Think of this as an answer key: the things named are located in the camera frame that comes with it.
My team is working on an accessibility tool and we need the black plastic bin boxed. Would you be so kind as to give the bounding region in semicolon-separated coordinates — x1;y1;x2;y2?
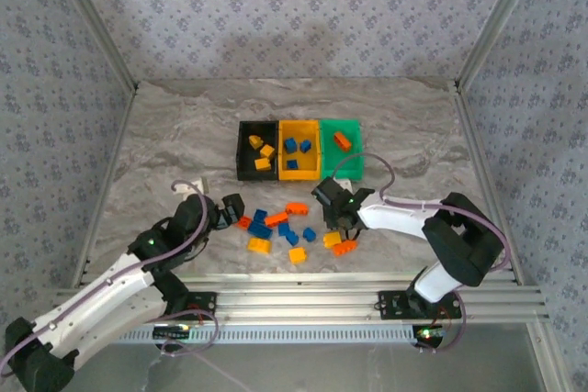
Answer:
235;119;281;182

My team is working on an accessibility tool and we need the yellow plastic bin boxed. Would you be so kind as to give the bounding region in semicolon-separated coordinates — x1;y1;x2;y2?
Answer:
277;118;322;182

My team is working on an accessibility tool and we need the aluminium frame upright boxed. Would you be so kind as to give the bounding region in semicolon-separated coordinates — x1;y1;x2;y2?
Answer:
45;0;141;93
452;0;550;90

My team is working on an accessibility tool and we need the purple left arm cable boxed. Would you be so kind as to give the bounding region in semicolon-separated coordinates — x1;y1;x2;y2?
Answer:
0;178;220;359

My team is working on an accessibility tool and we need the small circuit board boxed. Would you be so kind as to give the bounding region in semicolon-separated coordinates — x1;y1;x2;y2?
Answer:
153;325;192;341
413;325;449;342

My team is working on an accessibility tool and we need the aluminium table side rail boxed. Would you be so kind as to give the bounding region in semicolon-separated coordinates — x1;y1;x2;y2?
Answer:
452;80;527;286
71;82;141;290

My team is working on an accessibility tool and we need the grey slotted cable duct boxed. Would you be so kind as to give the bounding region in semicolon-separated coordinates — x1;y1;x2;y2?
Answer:
109;323;419;346

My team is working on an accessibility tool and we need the long blue lego brick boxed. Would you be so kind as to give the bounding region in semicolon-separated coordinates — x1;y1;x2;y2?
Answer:
246;219;273;240

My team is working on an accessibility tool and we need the long yellow lego brick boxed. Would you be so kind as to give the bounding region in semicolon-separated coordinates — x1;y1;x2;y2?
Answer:
246;237;272;255

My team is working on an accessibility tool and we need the green plastic bin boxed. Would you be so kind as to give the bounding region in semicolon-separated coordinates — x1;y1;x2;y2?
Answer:
319;118;367;181

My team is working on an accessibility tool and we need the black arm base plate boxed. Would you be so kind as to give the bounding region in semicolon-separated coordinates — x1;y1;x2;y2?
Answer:
151;291;218;322
377;290;463;319

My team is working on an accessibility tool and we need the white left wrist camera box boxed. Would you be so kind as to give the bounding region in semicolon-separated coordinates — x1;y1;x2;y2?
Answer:
172;177;210;196

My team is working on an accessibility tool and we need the aluminium frame leg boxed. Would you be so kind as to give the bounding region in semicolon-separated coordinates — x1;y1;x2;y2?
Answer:
526;321;571;392

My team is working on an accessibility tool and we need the aluminium base rail beam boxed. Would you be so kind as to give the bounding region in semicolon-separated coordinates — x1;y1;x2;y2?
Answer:
48;272;551;325

